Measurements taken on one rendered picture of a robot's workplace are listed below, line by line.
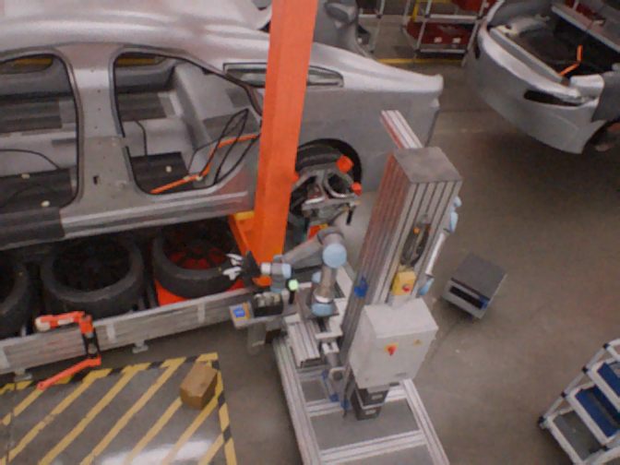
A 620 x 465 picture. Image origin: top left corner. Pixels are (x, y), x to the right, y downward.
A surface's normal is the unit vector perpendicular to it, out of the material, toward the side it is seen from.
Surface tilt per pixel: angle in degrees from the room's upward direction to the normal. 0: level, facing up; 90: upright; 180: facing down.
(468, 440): 0
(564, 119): 90
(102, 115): 81
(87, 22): 21
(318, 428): 0
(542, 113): 89
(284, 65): 90
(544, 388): 0
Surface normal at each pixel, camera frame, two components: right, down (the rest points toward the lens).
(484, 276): 0.13, -0.72
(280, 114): 0.38, 0.67
